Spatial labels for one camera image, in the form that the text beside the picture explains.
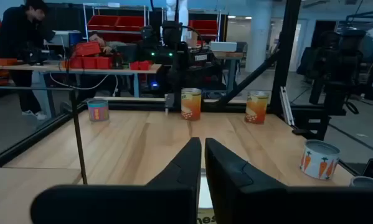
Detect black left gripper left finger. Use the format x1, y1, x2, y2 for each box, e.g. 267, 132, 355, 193
30, 136, 202, 224

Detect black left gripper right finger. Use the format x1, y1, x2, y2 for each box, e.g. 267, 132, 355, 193
204, 137, 373, 224

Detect carrot print can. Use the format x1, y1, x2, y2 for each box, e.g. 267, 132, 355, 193
299, 139, 341, 180

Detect orange corn can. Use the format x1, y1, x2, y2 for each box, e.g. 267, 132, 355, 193
181, 87, 202, 121
244, 90, 270, 125

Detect mandarin orange can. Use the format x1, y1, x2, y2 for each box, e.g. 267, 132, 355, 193
349, 175, 373, 188

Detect teal and pink can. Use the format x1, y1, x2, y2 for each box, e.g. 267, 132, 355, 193
87, 98, 110, 122

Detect wide red shelf bin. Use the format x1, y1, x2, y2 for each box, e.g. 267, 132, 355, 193
115, 16, 145, 32
189, 19, 219, 35
87, 14, 119, 31

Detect silver aluminium bar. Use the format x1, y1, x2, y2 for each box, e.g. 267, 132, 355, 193
278, 86, 295, 126

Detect wooden workbench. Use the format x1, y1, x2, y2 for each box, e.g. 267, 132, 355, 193
0, 62, 163, 121

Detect wooden side table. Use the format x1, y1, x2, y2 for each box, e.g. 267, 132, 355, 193
211, 51, 245, 93

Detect black robot workstation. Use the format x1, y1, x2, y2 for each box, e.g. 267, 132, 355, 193
296, 27, 366, 141

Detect white box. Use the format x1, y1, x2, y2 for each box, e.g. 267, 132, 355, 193
209, 41, 238, 53

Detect white round column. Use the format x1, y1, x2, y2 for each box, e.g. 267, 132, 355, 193
245, 0, 276, 73

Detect person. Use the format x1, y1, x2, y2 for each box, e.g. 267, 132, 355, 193
0, 0, 57, 121
88, 30, 128, 55

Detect black bench machine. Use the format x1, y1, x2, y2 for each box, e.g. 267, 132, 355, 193
17, 46, 52, 65

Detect white cable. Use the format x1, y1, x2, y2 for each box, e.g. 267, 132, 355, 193
49, 73, 119, 97

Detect black aluminium table frame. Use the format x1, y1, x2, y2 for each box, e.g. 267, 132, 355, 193
0, 0, 361, 175

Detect white wire rack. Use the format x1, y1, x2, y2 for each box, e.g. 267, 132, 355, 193
82, 2, 150, 43
187, 8, 223, 44

